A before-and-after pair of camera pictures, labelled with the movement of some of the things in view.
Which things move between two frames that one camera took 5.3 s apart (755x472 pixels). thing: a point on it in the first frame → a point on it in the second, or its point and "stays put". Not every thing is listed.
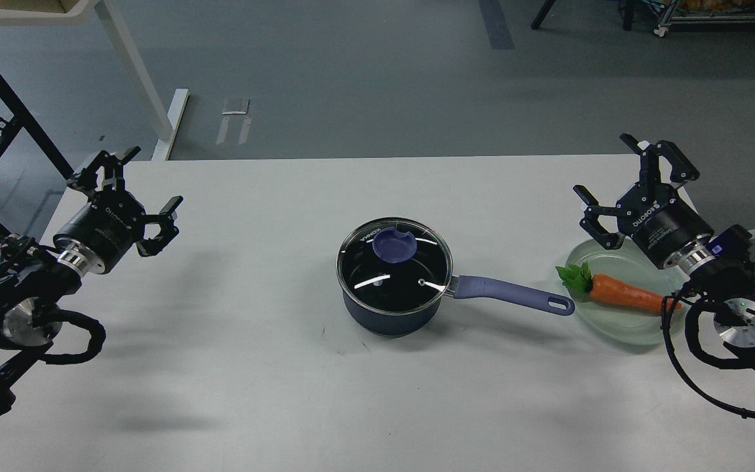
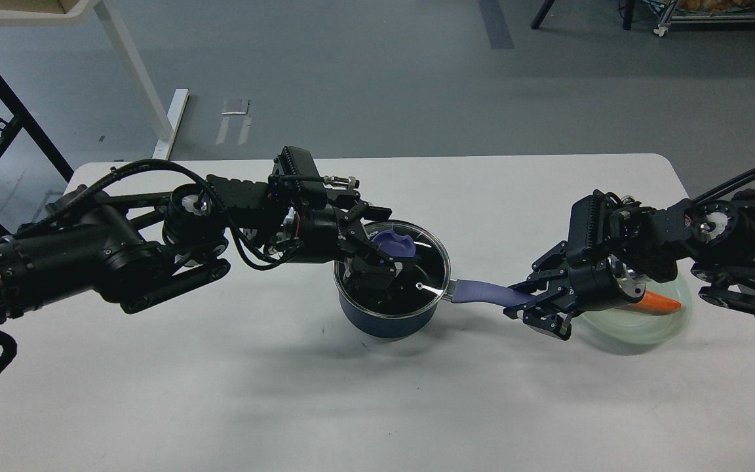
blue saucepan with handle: [394, 274] stays put
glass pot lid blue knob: [391, 246] stays put
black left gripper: [103, 233] → [328, 235]
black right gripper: [660, 228] → [602, 286]
